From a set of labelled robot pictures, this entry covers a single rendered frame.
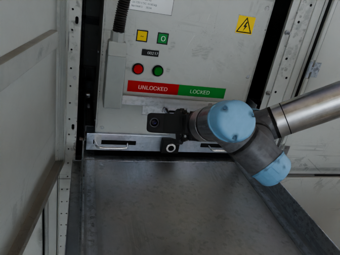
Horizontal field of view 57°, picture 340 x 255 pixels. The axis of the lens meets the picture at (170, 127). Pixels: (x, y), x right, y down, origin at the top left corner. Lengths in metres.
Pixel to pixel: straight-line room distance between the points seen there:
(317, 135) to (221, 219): 0.53
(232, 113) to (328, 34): 0.61
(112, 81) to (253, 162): 0.42
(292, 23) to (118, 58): 0.53
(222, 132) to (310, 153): 0.75
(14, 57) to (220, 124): 0.35
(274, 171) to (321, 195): 0.83
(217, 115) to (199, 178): 0.48
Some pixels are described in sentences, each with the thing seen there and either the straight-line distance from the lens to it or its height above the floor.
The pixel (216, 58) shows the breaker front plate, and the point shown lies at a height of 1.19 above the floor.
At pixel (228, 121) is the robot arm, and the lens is 0.54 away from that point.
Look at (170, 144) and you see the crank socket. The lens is 1.02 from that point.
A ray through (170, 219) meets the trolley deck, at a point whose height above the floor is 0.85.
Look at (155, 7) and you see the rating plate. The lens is 0.91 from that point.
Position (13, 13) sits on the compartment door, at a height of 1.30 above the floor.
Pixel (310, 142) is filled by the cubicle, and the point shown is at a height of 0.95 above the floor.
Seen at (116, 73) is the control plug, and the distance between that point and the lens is 0.82.
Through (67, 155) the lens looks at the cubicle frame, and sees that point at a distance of 1.00.
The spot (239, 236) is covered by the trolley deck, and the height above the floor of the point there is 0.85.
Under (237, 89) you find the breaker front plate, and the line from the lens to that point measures 1.06.
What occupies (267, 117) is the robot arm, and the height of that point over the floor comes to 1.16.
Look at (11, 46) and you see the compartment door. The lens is 0.60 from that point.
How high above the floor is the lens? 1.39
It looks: 25 degrees down
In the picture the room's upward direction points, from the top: 11 degrees clockwise
